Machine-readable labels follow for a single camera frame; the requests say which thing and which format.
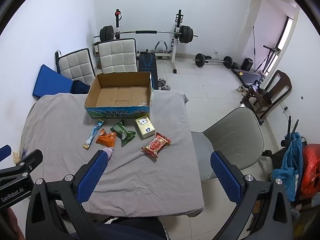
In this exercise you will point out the yellow snack box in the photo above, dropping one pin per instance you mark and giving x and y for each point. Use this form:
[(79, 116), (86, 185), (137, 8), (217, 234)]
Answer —
[(145, 127)]

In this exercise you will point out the dark wooden chair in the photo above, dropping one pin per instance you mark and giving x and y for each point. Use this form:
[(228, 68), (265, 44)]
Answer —
[(282, 85)]

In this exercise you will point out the long barbell with black plates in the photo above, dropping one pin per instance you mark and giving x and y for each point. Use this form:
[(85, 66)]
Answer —
[(145, 32)]

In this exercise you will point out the dark blue jacket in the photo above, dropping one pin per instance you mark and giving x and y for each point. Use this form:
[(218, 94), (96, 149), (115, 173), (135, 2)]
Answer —
[(80, 87)]

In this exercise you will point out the red snack packet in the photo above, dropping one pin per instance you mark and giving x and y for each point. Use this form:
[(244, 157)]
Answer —
[(156, 145)]

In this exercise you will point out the black folded stand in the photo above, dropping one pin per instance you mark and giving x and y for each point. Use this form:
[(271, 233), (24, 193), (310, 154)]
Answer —
[(290, 132)]

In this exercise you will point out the grey table cloth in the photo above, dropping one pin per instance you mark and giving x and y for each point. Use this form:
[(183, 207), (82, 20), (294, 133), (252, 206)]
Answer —
[(150, 180)]

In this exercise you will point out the white quilted chair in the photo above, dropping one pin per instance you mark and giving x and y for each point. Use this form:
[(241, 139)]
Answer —
[(117, 57), (75, 65)]

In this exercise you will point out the white bench press rack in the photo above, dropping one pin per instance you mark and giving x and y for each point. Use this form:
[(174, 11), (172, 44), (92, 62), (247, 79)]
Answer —
[(176, 52)]

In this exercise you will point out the person's left forearm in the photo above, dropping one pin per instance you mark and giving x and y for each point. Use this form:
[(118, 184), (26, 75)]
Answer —
[(12, 225)]

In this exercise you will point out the cardboard box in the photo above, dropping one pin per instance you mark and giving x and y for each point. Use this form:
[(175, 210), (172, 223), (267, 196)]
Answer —
[(117, 112)]

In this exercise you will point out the lavender cloth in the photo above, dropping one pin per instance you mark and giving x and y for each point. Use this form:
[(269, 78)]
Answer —
[(110, 153)]

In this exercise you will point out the pair of white shoes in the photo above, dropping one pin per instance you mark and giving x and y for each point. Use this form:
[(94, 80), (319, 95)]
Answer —
[(242, 90)]

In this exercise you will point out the blue bag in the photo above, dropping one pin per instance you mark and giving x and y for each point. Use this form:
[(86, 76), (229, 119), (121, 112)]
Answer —
[(291, 160)]

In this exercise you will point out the small metal dumbbell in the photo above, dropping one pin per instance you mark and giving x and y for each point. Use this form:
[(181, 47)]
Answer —
[(162, 82), (166, 87)]

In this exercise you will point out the green snack packet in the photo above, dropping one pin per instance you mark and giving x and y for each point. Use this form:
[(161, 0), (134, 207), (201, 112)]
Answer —
[(121, 130)]

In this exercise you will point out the black weight bench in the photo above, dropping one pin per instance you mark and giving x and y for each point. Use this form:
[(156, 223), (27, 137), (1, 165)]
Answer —
[(147, 65)]

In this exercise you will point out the orange snack packet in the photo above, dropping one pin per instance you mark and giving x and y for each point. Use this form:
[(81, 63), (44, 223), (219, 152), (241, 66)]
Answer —
[(107, 138)]

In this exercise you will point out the blue foam mat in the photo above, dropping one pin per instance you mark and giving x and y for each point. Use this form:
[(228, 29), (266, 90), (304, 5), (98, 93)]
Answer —
[(50, 82)]

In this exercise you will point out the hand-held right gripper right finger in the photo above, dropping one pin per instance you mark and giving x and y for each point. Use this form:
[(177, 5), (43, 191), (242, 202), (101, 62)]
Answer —
[(226, 177)]

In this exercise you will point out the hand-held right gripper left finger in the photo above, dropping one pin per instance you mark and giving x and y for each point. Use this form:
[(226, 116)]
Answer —
[(92, 175)]

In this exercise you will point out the grey office chair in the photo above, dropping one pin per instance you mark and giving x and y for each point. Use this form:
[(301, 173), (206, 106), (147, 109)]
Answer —
[(235, 135)]

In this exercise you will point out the long blue snack packet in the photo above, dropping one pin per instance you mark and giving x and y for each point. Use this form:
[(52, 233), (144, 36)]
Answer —
[(93, 135)]

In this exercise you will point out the stack of black weight plates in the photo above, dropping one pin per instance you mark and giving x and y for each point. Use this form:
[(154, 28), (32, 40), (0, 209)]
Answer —
[(236, 65)]

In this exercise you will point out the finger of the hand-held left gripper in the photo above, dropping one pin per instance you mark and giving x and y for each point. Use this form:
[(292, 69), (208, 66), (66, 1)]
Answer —
[(32, 157), (5, 152)]

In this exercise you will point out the black speaker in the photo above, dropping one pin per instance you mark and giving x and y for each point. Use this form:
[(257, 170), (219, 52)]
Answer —
[(247, 64)]

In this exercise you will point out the white door frame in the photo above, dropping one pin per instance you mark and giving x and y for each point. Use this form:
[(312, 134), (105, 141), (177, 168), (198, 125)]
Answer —
[(252, 10)]

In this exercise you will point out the small beige scrap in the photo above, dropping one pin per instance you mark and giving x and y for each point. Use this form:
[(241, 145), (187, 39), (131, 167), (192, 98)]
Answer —
[(17, 156)]

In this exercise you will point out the short barbell with black plates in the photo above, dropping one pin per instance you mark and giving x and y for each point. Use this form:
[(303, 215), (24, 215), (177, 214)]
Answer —
[(215, 61)]

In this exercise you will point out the black treadmill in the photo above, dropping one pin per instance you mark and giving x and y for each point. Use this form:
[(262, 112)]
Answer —
[(250, 76)]

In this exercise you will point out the red plastic bag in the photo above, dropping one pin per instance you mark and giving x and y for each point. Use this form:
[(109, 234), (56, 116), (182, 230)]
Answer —
[(311, 170)]

